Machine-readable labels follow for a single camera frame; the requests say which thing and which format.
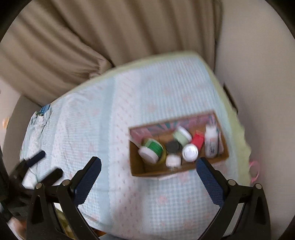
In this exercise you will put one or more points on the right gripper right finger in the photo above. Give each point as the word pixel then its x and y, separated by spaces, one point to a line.
pixel 254 219

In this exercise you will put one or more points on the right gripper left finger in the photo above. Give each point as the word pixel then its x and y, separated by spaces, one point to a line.
pixel 42 220

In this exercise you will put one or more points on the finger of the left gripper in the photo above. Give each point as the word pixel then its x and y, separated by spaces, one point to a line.
pixel 51 178
pixel 25 164

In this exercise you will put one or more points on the green label white jar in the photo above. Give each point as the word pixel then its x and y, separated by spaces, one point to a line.
pixel 151 151

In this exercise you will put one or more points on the white round lid jar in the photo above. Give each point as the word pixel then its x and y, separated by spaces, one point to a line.
pixel 190 153

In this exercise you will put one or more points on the small white medicine bottle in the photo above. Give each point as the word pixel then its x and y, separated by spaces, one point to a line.
pixel 211 141

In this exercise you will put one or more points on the red Marubi carton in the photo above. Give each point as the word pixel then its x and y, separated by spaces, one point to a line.
pixel 198 139

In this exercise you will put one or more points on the red silver small jar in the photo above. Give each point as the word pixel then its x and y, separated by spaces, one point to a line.
pixel 173 159

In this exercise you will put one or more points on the pale green white-lid jar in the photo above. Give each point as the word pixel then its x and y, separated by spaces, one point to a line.
pixel 182 136

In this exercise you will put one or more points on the yellow tape roll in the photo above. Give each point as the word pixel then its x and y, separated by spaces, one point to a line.
pixel 162 159

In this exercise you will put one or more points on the pink patterned cardboard box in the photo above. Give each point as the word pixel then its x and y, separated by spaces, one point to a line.
pixel 163 133

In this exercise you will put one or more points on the pink ring object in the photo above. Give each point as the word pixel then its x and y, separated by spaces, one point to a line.
pixel 254 170

